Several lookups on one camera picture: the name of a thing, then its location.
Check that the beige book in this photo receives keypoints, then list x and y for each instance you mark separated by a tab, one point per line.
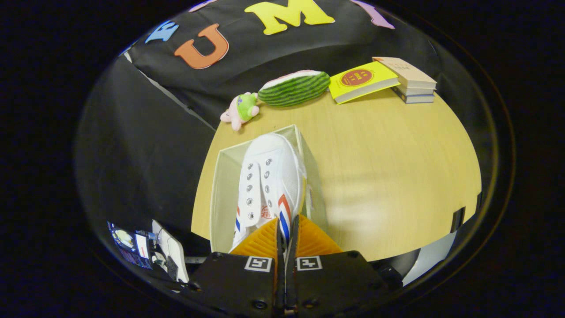
404	70

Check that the white striped shoe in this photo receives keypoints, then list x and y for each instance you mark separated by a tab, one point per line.
273	163

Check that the yellow book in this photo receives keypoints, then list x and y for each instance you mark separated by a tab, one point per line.
359	79

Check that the grey book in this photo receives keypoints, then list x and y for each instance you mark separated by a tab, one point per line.
415	99

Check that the black keyboard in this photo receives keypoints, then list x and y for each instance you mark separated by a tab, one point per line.
172	267

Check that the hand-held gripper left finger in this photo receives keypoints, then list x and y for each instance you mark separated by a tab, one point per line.
238	287

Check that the white book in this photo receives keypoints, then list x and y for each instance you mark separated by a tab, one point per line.
417	91

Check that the pink green plush toy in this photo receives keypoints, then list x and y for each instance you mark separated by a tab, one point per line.
247	107

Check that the translucent white storage box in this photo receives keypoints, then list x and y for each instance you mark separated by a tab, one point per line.
225	198

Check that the white side desk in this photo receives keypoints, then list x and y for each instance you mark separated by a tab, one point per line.
176	251

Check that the watermelon slice plush toy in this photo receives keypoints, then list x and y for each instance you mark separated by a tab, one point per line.
293	90

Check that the black table edge clamp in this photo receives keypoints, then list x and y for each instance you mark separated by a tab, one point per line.
457	219
479	201

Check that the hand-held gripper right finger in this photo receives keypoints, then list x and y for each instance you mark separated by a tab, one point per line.
335	282

